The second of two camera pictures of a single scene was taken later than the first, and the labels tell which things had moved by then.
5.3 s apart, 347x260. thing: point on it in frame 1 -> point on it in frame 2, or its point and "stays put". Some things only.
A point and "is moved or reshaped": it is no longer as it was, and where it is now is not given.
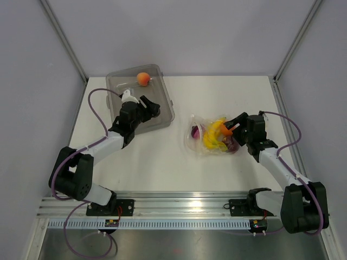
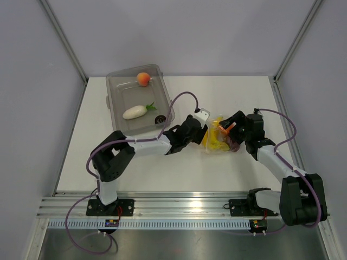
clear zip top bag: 210,136 is moved or reshaped
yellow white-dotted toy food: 212,134 stays put
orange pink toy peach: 143,78 stays put
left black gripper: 152,108 -> 200,132
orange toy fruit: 225,131 stays put
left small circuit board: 111,222 stays put
